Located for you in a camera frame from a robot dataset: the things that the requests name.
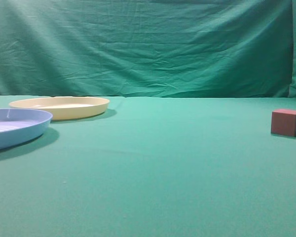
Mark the cream yellow plastic plate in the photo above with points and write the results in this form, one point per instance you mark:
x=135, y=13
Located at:
x=65, y=107

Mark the light blue plastic plate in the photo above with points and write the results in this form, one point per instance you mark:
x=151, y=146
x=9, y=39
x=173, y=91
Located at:
x=18, y=126

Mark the green table cloth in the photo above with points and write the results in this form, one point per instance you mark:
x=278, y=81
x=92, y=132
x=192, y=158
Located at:
x=155, y=167

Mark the red cube block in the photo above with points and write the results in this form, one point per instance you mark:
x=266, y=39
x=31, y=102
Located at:
x=283, y=122

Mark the green backdrop cloth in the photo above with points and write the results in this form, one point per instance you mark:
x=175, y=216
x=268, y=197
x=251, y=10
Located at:
x=153, y=48

